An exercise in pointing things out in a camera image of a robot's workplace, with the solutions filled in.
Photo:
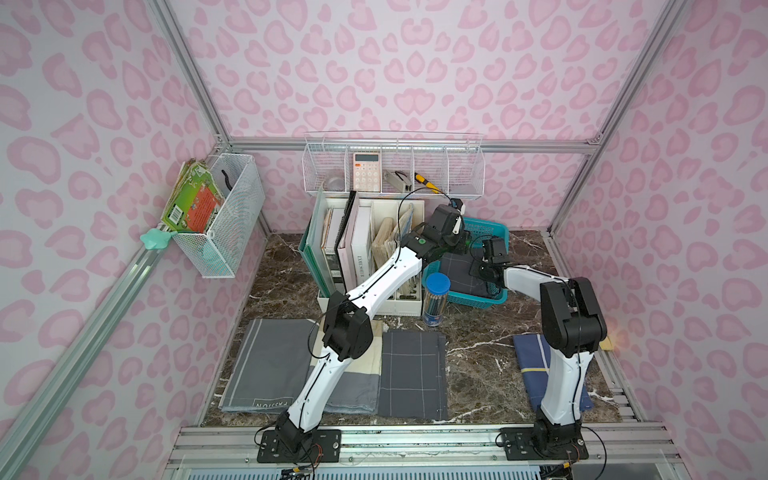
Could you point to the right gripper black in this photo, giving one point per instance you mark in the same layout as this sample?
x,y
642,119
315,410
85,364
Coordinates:
x,y
484,270

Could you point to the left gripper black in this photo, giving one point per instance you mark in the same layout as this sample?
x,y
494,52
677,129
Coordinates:
x,y
455,238

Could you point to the dark grey checked pillowcase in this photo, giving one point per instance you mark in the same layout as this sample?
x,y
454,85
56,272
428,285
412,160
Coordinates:
x,y
413,382
458,268

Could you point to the teal plastic basket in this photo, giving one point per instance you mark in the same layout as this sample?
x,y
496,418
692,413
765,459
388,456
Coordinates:
x,y
480,230

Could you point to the beige cream grey pillowcase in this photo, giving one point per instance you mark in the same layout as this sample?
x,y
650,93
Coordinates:
x,y
357,392

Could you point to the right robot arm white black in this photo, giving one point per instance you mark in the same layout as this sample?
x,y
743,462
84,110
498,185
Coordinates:
x,y
573,326

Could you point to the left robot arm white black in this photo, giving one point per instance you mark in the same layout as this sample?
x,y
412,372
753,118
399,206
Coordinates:
x,y
347,330

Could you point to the navy blue pillowcase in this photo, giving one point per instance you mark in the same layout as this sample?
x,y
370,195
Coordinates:
x,y
534,359

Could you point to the grey pillowcase with white stripe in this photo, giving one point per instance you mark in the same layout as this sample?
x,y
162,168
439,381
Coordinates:
x,y
271,367

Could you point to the blue lid pencil jar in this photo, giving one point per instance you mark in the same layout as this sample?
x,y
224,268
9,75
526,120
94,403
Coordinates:
x,y
437,288

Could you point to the yellow utility knife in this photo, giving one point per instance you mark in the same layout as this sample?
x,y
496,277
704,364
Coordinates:
x,y
426,186

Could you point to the brown paper envelopes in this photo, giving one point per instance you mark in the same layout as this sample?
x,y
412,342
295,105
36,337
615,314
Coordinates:
x,y
391,222

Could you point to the white file organiser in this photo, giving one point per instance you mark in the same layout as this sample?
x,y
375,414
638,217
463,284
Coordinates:
x,y
407,300

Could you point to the grey stapler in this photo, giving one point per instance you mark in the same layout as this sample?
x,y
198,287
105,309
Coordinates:
x,y
400,181

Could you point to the pink white book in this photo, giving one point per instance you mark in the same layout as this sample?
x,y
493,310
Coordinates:
x,y
353,243

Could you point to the pink calculator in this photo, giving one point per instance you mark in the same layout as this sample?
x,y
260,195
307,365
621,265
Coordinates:
x,y
366,172

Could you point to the clear dome in shelf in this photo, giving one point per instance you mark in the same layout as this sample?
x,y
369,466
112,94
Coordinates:
x,y
334,182

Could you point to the yellow sticky note pad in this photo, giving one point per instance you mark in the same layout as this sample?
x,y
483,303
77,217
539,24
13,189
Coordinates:
x,y
607,344

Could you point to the green folder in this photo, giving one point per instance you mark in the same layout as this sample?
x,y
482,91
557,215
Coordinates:
x,y
311,248

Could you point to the green red booklet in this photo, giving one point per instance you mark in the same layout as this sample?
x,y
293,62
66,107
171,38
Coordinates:
x,y
195,200

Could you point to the mint green clip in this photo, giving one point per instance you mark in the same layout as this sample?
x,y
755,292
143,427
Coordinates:
x,y
156,239

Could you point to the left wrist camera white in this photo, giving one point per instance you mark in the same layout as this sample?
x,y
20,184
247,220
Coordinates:
x,y
459,207

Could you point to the white wire wall shelf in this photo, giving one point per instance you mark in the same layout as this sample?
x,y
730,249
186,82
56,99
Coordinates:
x,y
456,164

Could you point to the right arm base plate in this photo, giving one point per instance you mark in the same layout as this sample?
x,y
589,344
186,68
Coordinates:
x,y
538,443

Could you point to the white mesh wall basket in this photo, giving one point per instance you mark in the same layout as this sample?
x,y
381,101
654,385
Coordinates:
x,y
219,252

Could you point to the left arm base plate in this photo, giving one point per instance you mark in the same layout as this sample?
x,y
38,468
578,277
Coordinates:
x,y
323,446

